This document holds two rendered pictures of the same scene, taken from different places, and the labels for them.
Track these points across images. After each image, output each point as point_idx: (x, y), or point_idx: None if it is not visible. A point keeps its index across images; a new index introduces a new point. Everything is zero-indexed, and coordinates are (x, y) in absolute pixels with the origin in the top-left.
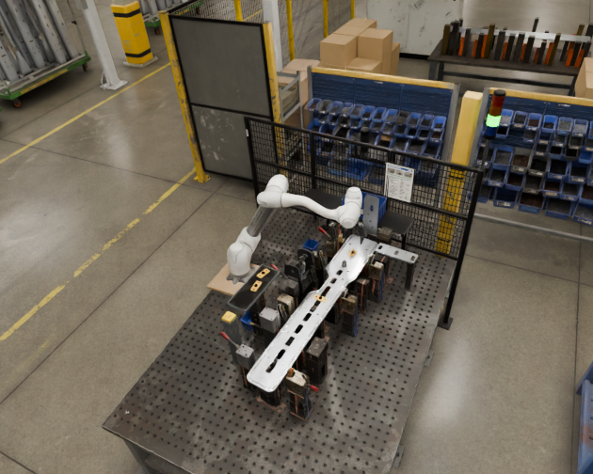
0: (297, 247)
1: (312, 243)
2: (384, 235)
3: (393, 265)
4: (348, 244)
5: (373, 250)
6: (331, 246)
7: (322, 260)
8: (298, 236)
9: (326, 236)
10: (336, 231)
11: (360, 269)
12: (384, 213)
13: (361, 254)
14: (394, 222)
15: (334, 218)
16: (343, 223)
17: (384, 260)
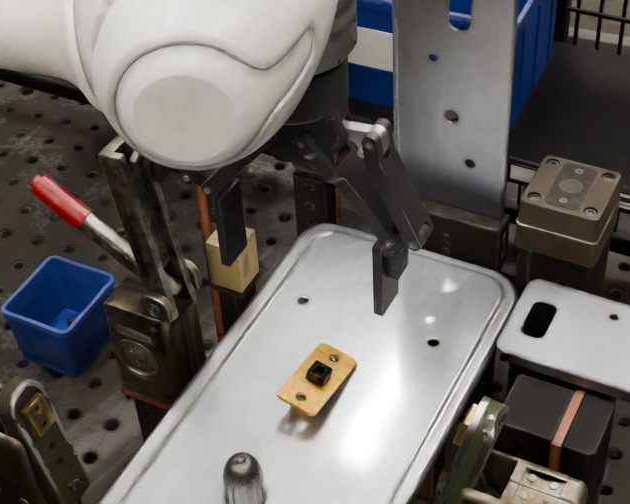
0: None
1: (80, 285)
2: (565, 223)
3: (618, 421)
4: (291, 299)
5: (483, 347)
6: (149, 332)
7: (53, 467)
8: (8, 242)
9: (177, 236)
10: (243, 204)
11: None
12: (547, 67)
13: (394, 385)
14: (628, 122)
15: (47, 61)
16: (122, 105)
17: (581, 435)
